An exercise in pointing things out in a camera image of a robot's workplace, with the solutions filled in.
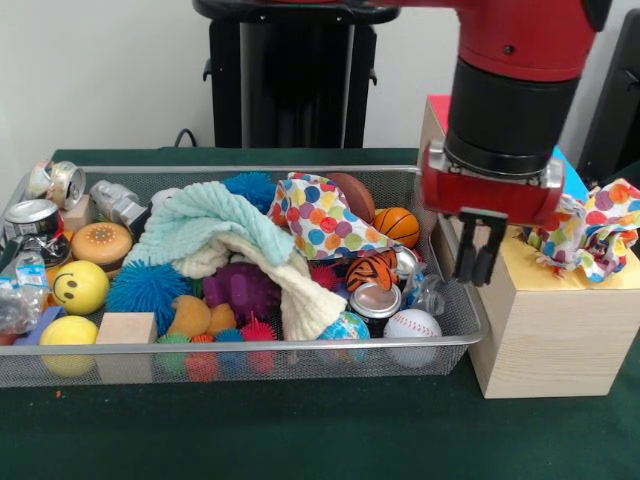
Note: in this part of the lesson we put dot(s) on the plain yellow ball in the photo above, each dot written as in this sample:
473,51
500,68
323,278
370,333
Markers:
70,331

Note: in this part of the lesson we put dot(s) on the polka dot cloth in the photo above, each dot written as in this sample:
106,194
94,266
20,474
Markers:
325,220
590,235

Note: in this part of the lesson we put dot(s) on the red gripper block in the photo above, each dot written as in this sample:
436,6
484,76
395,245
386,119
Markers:
480,197

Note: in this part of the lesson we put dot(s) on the toy burger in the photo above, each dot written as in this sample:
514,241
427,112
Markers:
102,242

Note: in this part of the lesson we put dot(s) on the yellow smiley ball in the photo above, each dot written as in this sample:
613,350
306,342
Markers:
80,287

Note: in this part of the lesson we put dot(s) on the small orange basketball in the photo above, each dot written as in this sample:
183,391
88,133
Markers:
397,225

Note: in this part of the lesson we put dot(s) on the cream knit cloth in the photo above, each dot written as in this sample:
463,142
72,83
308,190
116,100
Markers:
305,300

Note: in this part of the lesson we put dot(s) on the dark green table cloth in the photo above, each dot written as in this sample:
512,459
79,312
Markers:
300,435

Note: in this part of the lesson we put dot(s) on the shallow clear mesh bin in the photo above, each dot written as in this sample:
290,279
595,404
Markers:
310,365

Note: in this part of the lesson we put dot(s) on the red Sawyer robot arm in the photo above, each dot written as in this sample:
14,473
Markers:
510,100

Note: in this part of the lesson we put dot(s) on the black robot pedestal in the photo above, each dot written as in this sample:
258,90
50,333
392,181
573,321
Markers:
290,75

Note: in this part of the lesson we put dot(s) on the blue spiky ball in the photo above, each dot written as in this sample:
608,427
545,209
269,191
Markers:
145,292

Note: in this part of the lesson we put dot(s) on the wooden box with three holes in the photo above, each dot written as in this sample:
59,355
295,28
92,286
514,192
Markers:
550,340

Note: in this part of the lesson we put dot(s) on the white baseball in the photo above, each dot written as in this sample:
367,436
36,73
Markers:
412,324

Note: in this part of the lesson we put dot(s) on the mint green knit cloth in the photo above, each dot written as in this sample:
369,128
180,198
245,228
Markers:
210,210

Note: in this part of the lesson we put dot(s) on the plain wooden block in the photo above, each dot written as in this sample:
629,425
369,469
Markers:
127,327

